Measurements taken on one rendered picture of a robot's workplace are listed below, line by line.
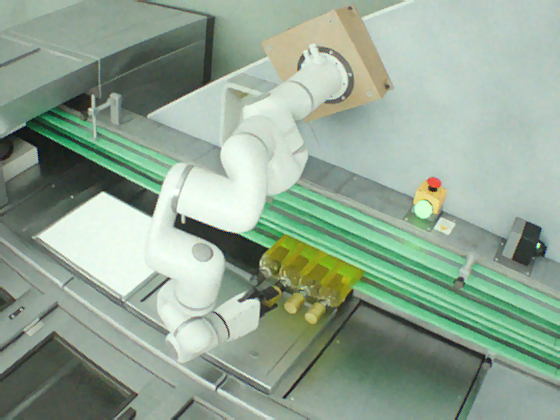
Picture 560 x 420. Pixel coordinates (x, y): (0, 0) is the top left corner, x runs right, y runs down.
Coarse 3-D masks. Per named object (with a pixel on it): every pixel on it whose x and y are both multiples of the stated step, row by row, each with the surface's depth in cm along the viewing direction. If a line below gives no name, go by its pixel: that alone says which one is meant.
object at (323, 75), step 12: (312, 48) 134; (312, 60) 136; (324, 60) 136; (336, 60) 136; (300, 72) 131; (312, 72) 131; (324, 72) 133; (336, 72) 136; (312, 84) 128; (324, 84) 132; (336, 84) 136; (324, 96) 132; (336, 96) 141
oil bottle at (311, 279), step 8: (320, 256) 152; (328, 256) 152; (312, 264) 149; (320, 264) 149; (328, 264) 149; (336, 264) 150; (304, 272) 146; (312, 272) 146; (320, 272) 147; (328, 272) 147; (304, 280) 144; (312, 280) 144; (320, 280) 144; (312, 288) 143; (312, 296) 144
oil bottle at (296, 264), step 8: (304, 248) 153; (312, 248) 154; (296, 256) 151; (304, 256) 151; (312, 256) 151; (288, 264) 148; (296, 264) 148; (304, 264) 148; (280, 272) 147; (288, 272) 146; (296, 272) 146; (288, 280) 145; (296, 280) 146; (288, 288) 147; (296, 288) 148
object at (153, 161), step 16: (48, 112) 199; (64, 112) 199; (64, 128) 191; (80, 128) 191; (96, 128) 191; (96, 144) 184; (112, 144) 183; (128, 144) 184; (144, 160) 177; (160, 160) 179; (272, 224) 158; (304, 240) 154; (336, 256) 151; (384, 272) 146; (416, 288) 142; (448, 304) 138; (480, 320) 135; (512, 336) 131
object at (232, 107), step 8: (224, 88) 160; (232, 88) 163; (240, 88) 157; (248, 88) 157; (224, 96) 162; (232, 96) 165; (248, 96) 166; (256, 96) 165; (224, 104) 163; (232, 104) 166; (240, 104) 169; (224, 112) 165; (232, 112) 168; (240, 112) 171; (224, 120) 167; (232, 120) 170; (240, 120) 172; (224, 128) 168; (232, 128) 172; (224, 136) 170
